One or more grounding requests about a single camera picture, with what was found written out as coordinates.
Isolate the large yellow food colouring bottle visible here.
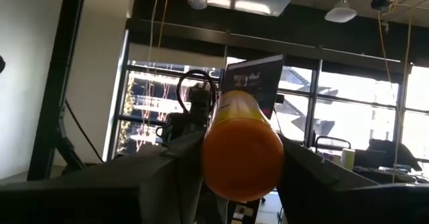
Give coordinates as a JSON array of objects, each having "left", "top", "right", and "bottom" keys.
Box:
[{"left": 200, "top": 89, "right": 286, "bottom": 203}]

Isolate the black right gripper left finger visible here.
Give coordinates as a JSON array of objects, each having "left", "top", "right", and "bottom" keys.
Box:
[{"left": 0, "top": 131, "right": 210, "bottom": 224}]

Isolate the black office desk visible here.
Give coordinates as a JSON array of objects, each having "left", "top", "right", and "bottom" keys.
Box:
[{"left": 351, "top": 165, "right": 429, "bottom": 184}]

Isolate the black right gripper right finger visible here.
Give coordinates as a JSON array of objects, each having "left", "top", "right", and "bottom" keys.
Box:
[{"left": 276, "top": 133, "right": 429, "bottom": 224}]

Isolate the white ceiling lamp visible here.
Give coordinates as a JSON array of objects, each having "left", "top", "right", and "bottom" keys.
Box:
[{"left": 324, "top": 0, "right": 358, "bottom": 24}]

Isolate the black aluminium table frame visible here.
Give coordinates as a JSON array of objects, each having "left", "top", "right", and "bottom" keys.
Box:
[{"left": 26, "top": 0, "right": 88, "bottom": 181}]

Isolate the pale cup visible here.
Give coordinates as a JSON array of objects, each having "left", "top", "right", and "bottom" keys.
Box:
[{"left": 341, "top": 148, "right": 356, "bottom": 171}]

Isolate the black computer monitor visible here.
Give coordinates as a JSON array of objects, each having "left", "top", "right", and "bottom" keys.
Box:
[{"left": 221, "top": 54, "right": 286, "bottom": 119}]

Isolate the black mesh office chair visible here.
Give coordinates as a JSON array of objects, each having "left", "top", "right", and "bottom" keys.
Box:
[{"left": 314, "top": 135, "right": 352, "bottom": 153}]

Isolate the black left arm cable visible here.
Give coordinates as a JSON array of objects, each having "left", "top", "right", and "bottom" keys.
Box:
[{"left": 176, "top": 69, "right": 219, "bottom": 115}]

